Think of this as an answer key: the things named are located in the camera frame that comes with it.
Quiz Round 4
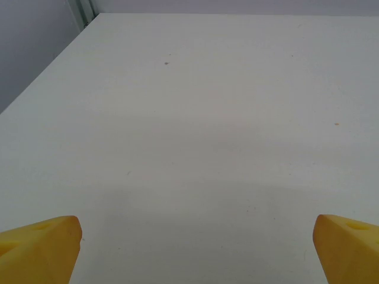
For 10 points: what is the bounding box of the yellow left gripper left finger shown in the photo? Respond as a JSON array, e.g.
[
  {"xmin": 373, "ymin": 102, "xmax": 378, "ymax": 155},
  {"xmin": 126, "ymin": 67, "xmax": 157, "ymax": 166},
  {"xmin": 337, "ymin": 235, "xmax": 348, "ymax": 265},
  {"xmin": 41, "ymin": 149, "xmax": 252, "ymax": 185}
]
[{"xmin": 0, "ymin": 215, "xmax": 83, "ymax": 284}]

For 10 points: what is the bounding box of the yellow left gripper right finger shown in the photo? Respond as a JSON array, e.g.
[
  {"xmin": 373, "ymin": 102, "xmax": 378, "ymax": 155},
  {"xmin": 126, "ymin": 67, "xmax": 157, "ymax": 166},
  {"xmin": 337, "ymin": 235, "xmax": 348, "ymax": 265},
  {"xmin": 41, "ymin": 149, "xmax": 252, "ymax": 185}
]
[{"xmin": 313, "ymin": 214, "xmax": 379, "ymax": 284}]

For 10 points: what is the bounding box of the aluminium frame post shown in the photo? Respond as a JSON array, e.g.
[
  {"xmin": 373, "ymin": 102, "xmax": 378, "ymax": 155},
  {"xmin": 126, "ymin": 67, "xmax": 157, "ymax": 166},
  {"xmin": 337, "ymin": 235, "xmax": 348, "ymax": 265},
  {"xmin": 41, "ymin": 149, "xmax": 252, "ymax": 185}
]
[{"xmin": 77, "ymin": 0, "xmax": 96, "ymax": 29}]

